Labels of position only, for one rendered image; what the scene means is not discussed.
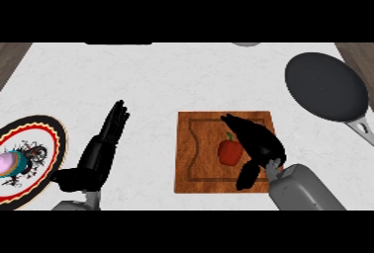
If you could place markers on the red bell pepper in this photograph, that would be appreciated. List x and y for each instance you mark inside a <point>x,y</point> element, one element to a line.
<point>229,151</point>

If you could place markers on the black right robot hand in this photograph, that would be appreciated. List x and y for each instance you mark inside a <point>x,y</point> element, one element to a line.
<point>258,138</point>

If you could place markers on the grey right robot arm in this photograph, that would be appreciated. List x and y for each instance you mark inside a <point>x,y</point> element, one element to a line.
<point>299,189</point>

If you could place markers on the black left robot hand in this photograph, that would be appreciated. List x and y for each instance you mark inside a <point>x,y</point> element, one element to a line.
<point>101,154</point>

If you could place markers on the dark grey frying pan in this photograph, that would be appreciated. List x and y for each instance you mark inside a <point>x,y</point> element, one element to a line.
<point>326,89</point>

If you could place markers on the brown wooden cutting board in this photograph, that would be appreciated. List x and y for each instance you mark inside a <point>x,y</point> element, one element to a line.
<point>204,164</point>

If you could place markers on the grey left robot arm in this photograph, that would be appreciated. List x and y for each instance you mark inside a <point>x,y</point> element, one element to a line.
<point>80,203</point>

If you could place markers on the black red patterned plate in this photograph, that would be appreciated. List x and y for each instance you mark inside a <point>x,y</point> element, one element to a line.
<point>43,145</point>

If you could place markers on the grey rounded object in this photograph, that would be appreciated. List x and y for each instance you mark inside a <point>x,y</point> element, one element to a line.
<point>246,44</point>

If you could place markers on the pink teal cupcake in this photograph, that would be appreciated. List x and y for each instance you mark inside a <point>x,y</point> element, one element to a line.
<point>14,163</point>

